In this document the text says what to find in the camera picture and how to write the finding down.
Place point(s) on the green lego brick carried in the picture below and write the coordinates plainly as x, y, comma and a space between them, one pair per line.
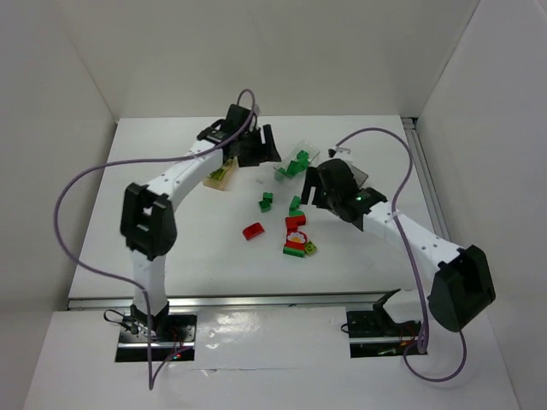
287, 172

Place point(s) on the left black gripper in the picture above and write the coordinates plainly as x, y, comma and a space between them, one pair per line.
255, 146

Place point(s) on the red sloped lego brick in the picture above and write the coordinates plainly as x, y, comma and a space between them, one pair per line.
253, 231

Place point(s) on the red L-shaped lego brick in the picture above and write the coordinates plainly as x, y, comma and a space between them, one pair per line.
292, 223

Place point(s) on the green curved lego brick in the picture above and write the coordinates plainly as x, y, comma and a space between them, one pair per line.
294, 205

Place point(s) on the lime lego brick lower right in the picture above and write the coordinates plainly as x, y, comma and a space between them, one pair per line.
310, 248

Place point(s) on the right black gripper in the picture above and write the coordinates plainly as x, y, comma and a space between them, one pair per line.
319, 186

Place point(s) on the orange transparent container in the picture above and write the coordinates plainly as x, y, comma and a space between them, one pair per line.
221, 185

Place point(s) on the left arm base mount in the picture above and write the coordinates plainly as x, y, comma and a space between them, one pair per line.
176, 342

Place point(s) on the aluminium rail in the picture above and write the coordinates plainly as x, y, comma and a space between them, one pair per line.
424, 175
194, 303

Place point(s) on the lime long lego brick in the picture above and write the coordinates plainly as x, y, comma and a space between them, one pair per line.
220, 173

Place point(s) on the red flower lego block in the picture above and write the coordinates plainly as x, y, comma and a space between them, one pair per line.
295, 242

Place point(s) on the aluminium rail front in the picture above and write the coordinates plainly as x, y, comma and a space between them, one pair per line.
194, 303

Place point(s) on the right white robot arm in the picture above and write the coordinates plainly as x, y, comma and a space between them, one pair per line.
461, 282

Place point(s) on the aluminium rail right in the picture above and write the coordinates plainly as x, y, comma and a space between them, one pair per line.
424, 175

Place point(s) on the green lego brick studs up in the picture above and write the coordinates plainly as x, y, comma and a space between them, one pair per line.
268, 196

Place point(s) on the dark grey transparent container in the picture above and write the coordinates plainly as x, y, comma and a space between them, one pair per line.
355, 174

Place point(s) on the green lego brick upside down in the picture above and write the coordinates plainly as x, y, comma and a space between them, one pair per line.
265, 205

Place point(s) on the clear transparent container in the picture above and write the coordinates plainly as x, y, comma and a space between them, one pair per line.
314, 154

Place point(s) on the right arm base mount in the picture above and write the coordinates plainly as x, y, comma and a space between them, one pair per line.
373, 333

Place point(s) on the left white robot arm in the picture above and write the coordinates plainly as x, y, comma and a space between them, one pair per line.
148, 211

